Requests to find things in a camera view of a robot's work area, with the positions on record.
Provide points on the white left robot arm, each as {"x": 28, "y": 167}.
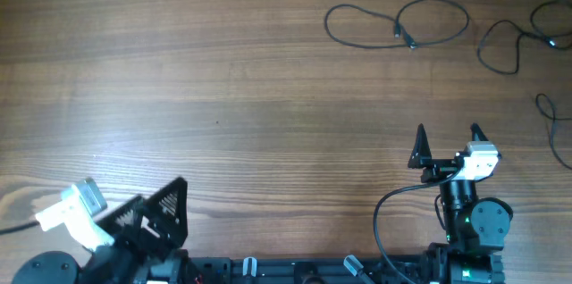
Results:
{"x": 108, "y": 264}

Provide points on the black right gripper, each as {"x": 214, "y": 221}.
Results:
{"x": 445, "y": 164}

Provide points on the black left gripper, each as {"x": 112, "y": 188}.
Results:
{"x": 135, "y": 234}

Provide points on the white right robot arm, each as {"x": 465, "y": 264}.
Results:
{"x": 475, "y": 227}

